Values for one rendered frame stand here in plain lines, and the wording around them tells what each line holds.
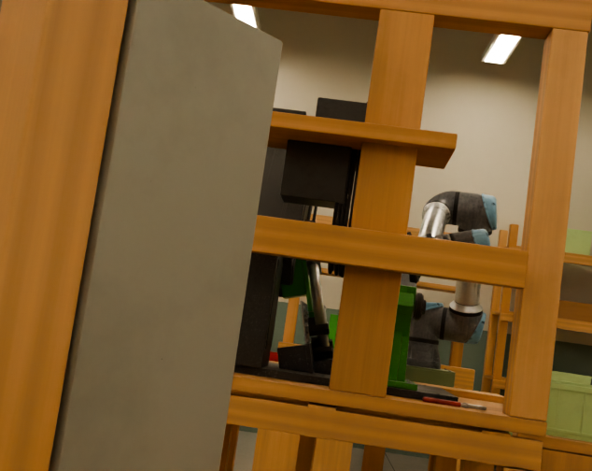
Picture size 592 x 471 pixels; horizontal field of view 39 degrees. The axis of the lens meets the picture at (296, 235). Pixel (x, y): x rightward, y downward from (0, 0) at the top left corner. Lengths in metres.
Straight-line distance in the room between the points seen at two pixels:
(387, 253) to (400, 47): 0.53
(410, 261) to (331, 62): 6.51
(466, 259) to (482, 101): 6.49
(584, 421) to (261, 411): 1.21
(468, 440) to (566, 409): 0.86
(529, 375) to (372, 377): 0.38
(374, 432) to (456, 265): 0.45
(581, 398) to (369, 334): 1.03
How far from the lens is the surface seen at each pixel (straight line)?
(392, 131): 2.10
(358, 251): 2.03
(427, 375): 2.95
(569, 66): 2.25
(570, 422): 2.92
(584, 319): 7.86
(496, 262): 2.06
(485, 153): 8.38
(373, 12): 2.27
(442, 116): 8.39
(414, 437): 2.09
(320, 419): 2.08
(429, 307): 3.00
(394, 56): 2.19
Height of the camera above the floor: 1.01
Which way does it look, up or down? 6 degrees up
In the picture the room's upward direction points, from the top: 8 degrees clockwise
